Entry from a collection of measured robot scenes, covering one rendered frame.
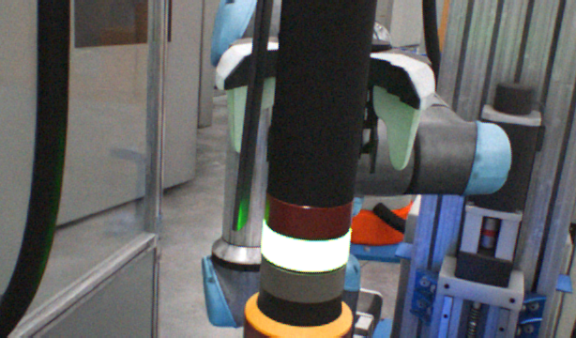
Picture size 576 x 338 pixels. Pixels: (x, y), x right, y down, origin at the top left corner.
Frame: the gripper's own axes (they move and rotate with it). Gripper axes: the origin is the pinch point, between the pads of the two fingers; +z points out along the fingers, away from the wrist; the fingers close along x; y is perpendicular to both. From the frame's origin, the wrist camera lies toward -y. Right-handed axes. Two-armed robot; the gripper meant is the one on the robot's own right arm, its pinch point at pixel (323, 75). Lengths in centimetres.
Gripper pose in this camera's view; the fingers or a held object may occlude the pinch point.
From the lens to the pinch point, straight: 31.5
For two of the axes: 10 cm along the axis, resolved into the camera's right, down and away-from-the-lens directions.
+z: -1.1, 2.8, -9.5
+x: -9.9, -1.1, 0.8
